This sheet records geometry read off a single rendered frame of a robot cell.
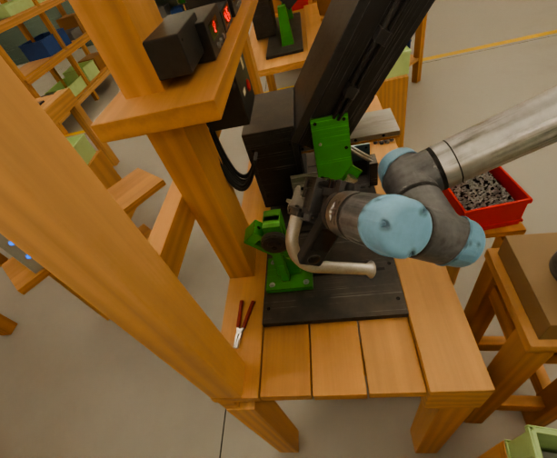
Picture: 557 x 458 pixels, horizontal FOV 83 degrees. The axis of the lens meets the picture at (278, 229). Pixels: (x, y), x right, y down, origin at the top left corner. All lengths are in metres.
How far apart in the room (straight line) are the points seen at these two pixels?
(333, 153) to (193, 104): 0.56
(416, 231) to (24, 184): 0.42
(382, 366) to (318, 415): 0.92
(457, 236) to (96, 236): 0.47
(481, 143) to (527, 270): 0.58
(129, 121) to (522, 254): 1.04
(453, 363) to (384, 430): 0.91
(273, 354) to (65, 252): 0.65
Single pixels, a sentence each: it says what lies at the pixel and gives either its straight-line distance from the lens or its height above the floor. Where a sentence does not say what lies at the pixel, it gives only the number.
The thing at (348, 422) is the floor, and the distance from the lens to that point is 1.79.
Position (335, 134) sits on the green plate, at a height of 1.22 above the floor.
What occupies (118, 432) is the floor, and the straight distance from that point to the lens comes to 2.20.
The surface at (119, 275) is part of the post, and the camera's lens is 0.49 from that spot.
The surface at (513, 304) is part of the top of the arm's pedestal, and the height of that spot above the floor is 0.85.
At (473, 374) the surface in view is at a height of 0.90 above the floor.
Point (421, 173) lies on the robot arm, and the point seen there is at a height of 1.41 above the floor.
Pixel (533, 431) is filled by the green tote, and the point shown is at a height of 0.96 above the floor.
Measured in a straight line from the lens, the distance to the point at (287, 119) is 1.12.
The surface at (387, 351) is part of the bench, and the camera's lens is 0.94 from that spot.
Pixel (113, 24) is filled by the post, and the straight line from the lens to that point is 0.71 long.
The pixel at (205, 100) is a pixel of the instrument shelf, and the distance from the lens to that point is 0.61.
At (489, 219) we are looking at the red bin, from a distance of 1.29.
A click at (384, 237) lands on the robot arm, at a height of 1.46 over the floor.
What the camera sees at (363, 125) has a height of 1.13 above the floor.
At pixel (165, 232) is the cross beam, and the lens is 0.80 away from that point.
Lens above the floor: 1.76
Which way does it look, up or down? 45 degrees down
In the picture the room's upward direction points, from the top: 18 degrees counter-clockwise
